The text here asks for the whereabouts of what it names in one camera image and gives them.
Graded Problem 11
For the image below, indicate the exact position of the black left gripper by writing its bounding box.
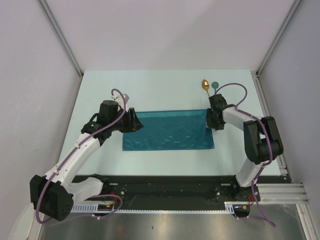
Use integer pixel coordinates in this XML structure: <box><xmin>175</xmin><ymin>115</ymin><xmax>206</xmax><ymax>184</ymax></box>
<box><xmin>109</xmin><ymin>107</ymin><xmax>144</xmax><ymax>133</ymax></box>

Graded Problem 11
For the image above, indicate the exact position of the teal satin napkin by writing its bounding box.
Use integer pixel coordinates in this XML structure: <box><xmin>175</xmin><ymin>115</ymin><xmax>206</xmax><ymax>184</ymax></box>
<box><xmin>122</xmin><ymin>109</ymin><xmax>215</xmax><ymax>151</ymax></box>

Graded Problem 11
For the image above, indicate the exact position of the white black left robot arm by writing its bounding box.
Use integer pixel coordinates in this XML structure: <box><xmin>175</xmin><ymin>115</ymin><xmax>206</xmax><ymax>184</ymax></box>
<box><xmin>29</xmin><ymin>97</ymin><xmax>144</xmax><ymax>224</ymax></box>

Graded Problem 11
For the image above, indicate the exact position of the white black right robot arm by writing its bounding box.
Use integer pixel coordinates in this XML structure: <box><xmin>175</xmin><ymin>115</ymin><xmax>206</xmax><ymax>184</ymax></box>
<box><xmin>206</xmin><ymin>94</ymin><xmax>284</xmax><ymax>201</ymax></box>

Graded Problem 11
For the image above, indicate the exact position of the teal plastic spoon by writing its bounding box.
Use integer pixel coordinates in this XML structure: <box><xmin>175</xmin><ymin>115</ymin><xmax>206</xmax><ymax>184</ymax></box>
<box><xmin>211</xmin><ymin>81</ymin><xmax>219</xmax><ymax>94</ymax></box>

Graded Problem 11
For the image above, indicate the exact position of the gold metal spoon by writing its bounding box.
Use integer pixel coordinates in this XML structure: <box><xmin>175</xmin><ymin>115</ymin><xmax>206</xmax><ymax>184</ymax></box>
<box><xmin>201</xmin><ymin>79</ymin><xmax>210</xmax><ymax>97</ymax></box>

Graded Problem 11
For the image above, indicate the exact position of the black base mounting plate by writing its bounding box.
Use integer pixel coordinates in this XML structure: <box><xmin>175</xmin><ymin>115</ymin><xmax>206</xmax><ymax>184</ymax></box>
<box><xmin>50</xmin><ymin>174</ymin><xmax>292</xmax><ymax>217</ymax></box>

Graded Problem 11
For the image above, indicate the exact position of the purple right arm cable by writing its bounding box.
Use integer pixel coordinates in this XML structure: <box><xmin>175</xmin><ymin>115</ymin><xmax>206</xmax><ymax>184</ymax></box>
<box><xmin>214</xmin><ymin>83</ymin><xmax>277</xmax><ymax>228</ymax></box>

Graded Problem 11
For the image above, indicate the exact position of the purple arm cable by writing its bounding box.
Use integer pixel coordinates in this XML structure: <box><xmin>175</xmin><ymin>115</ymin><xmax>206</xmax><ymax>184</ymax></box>
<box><xmin>34</xmin><ymin>88</ymin><xmax>124</xmax><ymax>227</ymax></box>
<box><xmin>214</xmin><ymin>83</ymin><xmax>277</xmax><ymax>228</ymax></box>

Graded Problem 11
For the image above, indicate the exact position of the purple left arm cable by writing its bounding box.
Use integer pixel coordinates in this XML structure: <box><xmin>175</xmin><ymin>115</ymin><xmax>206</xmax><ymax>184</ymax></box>
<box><xmin>34</xmin><ymin>88</ymin><xmax>124</xmax><ymax>227</ymax></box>

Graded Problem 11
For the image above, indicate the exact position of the right aluminium side rail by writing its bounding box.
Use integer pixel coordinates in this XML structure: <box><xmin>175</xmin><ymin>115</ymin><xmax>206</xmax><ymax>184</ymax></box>
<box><xmin>251</xmin><ymin>72</ymin><xmax>288</xmax><ymax>177</ymax></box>

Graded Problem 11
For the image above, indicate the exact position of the white slotted cable duct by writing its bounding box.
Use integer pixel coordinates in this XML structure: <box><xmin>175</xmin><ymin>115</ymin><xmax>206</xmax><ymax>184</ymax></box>
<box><xmin>71</xmin><ymin>202</ymin><xmax>235</xmax><ymax>215</ymax></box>

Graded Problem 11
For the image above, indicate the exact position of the aluminium front frame rail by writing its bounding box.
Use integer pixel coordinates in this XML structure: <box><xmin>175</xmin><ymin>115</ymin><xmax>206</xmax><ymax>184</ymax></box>
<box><xmin>34</xmin><ymin>182</ymin><xmax>310</xmax><ymax>203</ymax></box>

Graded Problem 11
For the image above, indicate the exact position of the left aluminium corner post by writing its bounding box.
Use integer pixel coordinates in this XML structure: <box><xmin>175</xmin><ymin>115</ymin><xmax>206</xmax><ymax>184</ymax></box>
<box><xmin>37</xmin><ymin>0</ymin><xmax>84</xmax><ymax>77</ymax></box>

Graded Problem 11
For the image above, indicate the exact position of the aluminium corner post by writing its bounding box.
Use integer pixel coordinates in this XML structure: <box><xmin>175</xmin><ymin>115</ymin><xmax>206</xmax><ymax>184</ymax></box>
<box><xmin>37</xmin><ymin>0</ymin><xmax>84</xmax><ymax>77</ymax></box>
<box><xmin>255</xmin><ymin>0</ymin><xmax>304</xmax><ymax>77</ymax></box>

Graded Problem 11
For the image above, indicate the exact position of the right aluminium corner post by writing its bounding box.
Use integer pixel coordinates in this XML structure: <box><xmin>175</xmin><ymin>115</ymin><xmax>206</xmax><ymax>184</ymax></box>
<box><xmin>255</xmin><ymin>0</ymin><xmax>304</xmax><ymax>77</ymax></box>

